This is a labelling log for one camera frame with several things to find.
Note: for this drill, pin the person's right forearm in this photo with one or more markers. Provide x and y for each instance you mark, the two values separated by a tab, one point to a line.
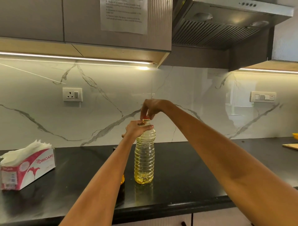
232	163

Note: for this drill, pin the person's right hand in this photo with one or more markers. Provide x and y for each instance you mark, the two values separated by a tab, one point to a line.
154	107

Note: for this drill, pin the pink and white tissue box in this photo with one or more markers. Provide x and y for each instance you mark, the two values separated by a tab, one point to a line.
25	171

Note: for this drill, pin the person's left hand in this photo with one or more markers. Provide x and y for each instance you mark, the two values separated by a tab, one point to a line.
133	129

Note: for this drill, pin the white wall power socket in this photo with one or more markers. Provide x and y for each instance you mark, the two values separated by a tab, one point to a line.
72	94

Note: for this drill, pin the person's left thumb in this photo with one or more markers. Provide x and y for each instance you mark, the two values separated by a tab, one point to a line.
145	127

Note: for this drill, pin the white tissues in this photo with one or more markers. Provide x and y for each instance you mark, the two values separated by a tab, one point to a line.
24	152

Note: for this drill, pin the person's right fingers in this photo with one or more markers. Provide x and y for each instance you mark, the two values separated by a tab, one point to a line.
146	113

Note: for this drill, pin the under-cabinet light strip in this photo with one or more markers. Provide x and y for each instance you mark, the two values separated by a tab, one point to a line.
74	57
267	70

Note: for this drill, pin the red bottle cap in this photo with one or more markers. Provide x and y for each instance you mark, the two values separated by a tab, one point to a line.
146	117

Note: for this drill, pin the small orange object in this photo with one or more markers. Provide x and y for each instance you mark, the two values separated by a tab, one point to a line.
122	179

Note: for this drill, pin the person's left forearm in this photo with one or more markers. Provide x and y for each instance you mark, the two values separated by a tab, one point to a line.
102	184

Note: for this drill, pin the white paper notice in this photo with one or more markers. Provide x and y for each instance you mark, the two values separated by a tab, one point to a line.
124	15

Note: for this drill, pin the steel range hood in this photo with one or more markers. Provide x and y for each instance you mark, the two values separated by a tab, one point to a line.
223	23

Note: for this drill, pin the white lower cabinet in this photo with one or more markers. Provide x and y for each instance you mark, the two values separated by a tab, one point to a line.
186	220

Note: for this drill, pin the grey upper cabinet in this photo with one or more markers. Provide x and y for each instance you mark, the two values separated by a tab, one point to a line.
31	19
285	32
121	37

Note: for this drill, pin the yellow bowl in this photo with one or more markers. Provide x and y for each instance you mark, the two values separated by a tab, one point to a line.
295	136

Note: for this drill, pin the wooden cutting board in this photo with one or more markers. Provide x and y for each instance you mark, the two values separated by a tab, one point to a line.
291	146

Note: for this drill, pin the white wall switch panel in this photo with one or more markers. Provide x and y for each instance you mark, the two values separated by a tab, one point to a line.
263	97

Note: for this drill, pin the clear plastic oil bottle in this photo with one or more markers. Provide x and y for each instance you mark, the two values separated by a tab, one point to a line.
144	155

